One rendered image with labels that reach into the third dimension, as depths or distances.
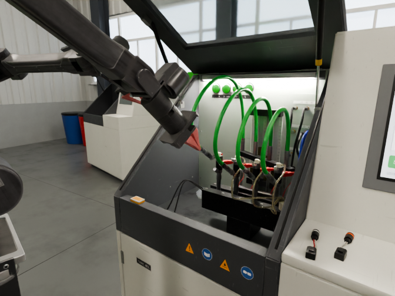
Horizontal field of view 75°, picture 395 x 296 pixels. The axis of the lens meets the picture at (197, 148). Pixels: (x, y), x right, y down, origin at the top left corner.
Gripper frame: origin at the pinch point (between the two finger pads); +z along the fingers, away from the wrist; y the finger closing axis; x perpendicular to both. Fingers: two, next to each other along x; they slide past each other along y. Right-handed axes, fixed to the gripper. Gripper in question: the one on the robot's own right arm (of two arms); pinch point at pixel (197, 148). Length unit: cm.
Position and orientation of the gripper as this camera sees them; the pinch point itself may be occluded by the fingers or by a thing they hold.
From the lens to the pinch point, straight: 69.1
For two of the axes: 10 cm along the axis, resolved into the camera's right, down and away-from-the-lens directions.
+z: 5.5, 6.0, 5.8
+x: -6.2, -1.7, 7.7
